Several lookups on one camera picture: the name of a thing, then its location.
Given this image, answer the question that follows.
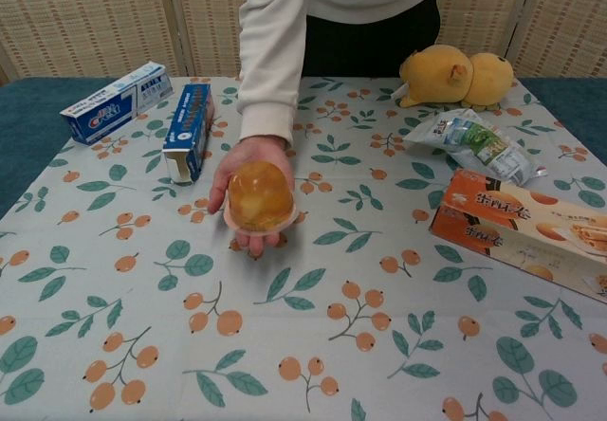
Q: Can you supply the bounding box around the fruit and leaf print tablecloth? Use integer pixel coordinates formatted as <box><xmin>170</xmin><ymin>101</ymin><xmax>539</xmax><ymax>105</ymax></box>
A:
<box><xmin>0</xmin><ymin>75</ymin><xmax>607</xmax><ymax>421</ymax></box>

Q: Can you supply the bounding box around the orange-brown food piece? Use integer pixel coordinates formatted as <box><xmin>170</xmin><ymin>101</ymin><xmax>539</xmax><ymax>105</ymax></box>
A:
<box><xmin>223</xmin><ymin>159</ymin><xmax>301</xmax><ymax>239</ymax></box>

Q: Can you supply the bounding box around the dark blue toothpaste box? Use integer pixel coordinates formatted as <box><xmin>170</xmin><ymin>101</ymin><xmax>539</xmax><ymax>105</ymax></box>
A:
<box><xmin>161</xmin><ymin>82</ymin><xmax>213</xmax><ymax>185</ymax></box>

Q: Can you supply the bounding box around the person's right hand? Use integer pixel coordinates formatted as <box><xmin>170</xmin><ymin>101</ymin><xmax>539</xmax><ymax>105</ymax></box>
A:
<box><xmin>207</xmin><ymin>135</ymin><xmax>305</xmax><ymax>257</ymax></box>

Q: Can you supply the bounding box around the white green snack bag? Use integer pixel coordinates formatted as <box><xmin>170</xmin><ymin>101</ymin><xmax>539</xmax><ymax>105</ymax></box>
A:
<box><xmin>402</xmin><ymin>107</ymin><xmax>549</xmax><ymax>187</ymax></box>

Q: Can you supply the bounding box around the white blue Crest toothpaste box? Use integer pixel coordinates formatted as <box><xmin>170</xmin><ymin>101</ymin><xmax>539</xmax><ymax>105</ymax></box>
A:
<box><xmin>59</xmin><ymin>60</ymin><xmax>173</xmax><ymax>146</ymax></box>

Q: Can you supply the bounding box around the yellow plush toy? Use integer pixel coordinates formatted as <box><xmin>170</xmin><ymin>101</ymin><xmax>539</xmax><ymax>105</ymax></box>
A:
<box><xmin>397</xmin><ymin>44</ymin><xmax>516</xmax><ymax>111</ymax></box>

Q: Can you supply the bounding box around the person's right arm white sleeve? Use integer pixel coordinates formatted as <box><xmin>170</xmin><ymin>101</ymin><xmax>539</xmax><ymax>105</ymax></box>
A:
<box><xmin>235</xmin><ymin>0</ymin><xmax>310</xmax><ymax>148</ymax></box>

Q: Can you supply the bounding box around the woven beige folding screen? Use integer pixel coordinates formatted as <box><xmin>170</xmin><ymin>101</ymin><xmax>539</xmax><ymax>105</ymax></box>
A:
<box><xmin>0</xmin><ymin>0</ymin><xmax>607</xmax><ymax>86</ymax></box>

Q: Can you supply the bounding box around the orange egg roll box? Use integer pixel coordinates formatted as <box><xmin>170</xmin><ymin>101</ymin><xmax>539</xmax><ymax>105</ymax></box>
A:
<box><xmin>429</xmin><ymin>168</ymin><xmax>607</xmax><ymax>304</ymax></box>

